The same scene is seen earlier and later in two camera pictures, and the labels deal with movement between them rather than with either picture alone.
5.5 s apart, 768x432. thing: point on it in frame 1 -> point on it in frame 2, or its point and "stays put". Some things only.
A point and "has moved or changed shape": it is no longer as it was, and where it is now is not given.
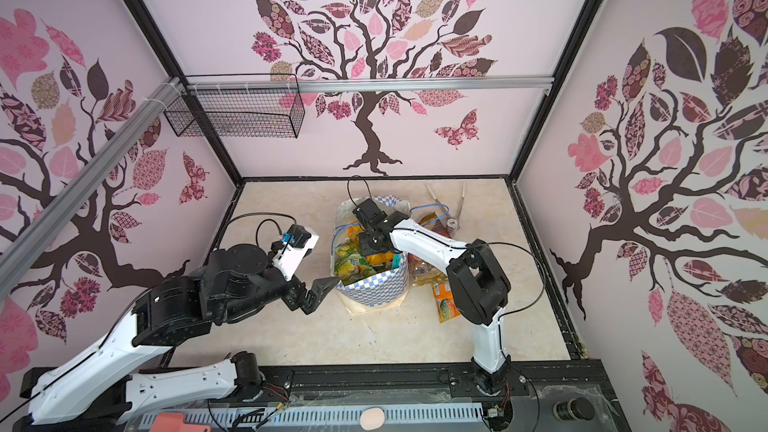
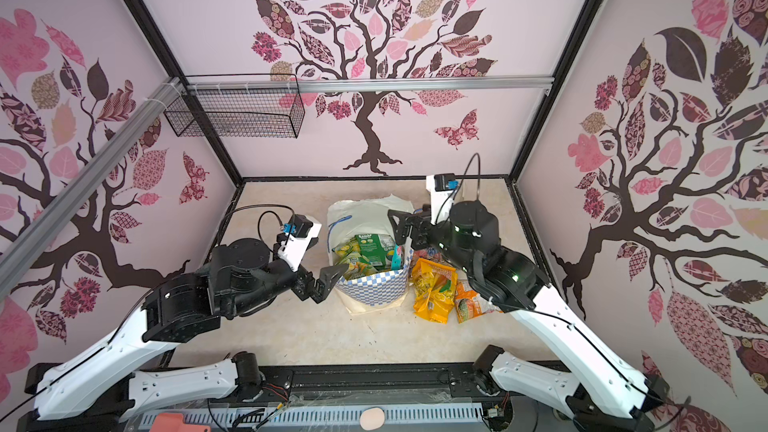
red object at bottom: (174, 422) stays put
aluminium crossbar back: (526, 85) stays put
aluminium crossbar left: (27, 244) stays put
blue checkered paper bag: (381, 291) has moved or changed shape
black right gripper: (365, 250) -> (422, 222)
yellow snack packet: (379, 258) -> (433, 289)
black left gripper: (319, 288) -> (305, 287)
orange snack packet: (446, 306) has moved or changed shape
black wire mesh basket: (241, 105) stays put
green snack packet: (350, 265) stays put
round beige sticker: (372, 418) stays put
